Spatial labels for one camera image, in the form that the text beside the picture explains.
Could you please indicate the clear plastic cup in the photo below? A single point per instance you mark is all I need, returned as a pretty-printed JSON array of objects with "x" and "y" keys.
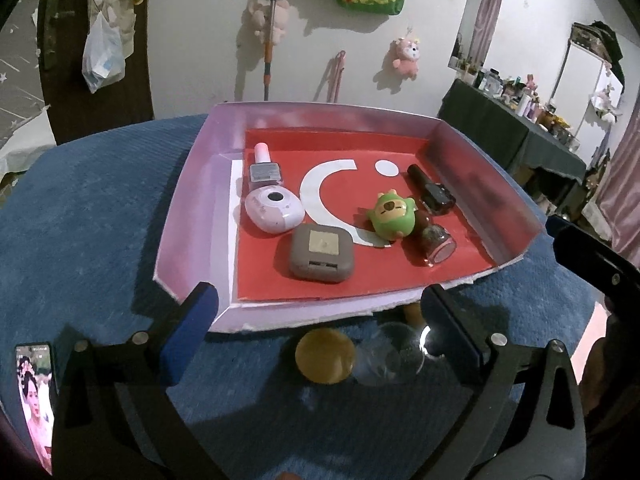
[{"x": 391, "y": 356}]

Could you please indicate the blue fuzzy table cover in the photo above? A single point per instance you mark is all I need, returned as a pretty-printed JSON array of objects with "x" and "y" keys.
[{"x": 79, "y": 237}]

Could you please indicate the orange grey mop handle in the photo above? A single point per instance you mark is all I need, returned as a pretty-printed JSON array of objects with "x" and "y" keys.
[{"x": 268, "y": 49}]

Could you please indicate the grey square earbud case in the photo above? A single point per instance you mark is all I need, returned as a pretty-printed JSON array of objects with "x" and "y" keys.
[{"x": 321, "y": 253}]

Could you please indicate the rhinestone black cylinder holder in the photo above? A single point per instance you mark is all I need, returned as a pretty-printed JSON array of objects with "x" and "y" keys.
[{"x": 431, "y": 343}]

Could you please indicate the pink nail polish bottle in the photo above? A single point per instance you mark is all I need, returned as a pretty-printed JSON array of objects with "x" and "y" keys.
[{"x": 263, "y": 171}]

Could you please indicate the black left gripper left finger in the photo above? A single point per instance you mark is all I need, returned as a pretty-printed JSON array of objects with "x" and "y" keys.
[{"x": 114, "y": 418}]

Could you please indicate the pink plush pig toy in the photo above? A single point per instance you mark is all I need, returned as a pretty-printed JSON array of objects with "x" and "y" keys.
[{"x": 267, "y": 24}]

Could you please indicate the white pink round device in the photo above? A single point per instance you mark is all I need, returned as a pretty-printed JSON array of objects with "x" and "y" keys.
[{"x": 274, "y": 209}]

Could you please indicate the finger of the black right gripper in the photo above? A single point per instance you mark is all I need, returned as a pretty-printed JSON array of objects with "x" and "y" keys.
[{"x": 595, "y": 263}]

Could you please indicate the pink plush hamster toy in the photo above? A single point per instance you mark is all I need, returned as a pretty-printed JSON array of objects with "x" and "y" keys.
[{"x": 406, "y": 57}]

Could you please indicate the green capybara squishy toy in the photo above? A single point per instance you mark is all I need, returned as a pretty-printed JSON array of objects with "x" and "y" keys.
[{"x": 393, "y": 217}]

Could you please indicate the pink curtain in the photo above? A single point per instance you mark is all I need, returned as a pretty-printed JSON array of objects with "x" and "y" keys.
[{"x": 619, "y": 199}]

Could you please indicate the white refrigerator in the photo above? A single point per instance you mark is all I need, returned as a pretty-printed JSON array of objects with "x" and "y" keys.
[{"x": 586, "y": 97}]

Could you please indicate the dark green covered side table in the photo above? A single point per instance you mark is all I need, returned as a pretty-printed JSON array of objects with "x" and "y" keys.
[{"x": 512, "y": 141}]

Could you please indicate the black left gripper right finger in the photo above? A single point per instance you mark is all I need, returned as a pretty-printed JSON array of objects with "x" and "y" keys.
[{"x": 524, "y": 419}]

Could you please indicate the tan round cake half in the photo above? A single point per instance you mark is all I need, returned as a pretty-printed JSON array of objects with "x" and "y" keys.
[{"x": 325, "y": 356}]

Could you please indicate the tan egg shaped object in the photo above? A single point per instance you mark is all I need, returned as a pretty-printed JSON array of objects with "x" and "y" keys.
[{"x": 414, "y": 316}]

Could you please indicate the dark wooden door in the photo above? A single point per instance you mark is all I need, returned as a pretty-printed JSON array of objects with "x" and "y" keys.
[{"x": 73, "y": 109}]

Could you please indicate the smartphone with lit screen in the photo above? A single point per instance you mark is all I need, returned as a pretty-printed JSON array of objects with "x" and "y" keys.
[{"x": 36, "y": 385}]

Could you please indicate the white plastic bag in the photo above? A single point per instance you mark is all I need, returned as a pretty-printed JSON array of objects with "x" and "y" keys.
[{"x": 103, "y": 61}]

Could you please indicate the dark brown round-capped bottle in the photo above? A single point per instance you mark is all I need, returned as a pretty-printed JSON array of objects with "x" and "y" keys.
[{"x": 436, "y": 243}]

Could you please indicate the pink red cardboard tray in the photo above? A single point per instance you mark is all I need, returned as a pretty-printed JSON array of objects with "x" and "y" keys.
[{"x": 337, "y": 159}]

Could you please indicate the black nail polish bottle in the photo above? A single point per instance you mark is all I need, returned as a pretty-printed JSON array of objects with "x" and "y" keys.
[{"x": 434, "y": 196}]

